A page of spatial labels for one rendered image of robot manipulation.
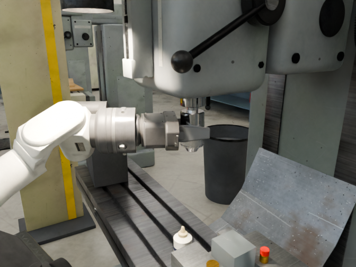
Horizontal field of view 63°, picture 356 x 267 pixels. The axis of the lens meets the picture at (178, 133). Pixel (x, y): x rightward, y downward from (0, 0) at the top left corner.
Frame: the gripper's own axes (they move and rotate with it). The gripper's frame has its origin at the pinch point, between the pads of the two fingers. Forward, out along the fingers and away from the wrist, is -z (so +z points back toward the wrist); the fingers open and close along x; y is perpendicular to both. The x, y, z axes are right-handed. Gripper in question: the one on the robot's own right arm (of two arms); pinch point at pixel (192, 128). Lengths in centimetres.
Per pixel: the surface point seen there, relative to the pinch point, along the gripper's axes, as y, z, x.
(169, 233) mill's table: 31.9, 3.6, 10.5
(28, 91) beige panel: 17, 88, 149
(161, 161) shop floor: 123, -5, 275
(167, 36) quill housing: -17.2, 5.5, -9.9
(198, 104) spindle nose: -5.4, -0.8, -2.2
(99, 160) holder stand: 22, 25, 39
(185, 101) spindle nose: -5.9, 1.6, -1.8
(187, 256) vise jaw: 20.8, 2.0, -11.3
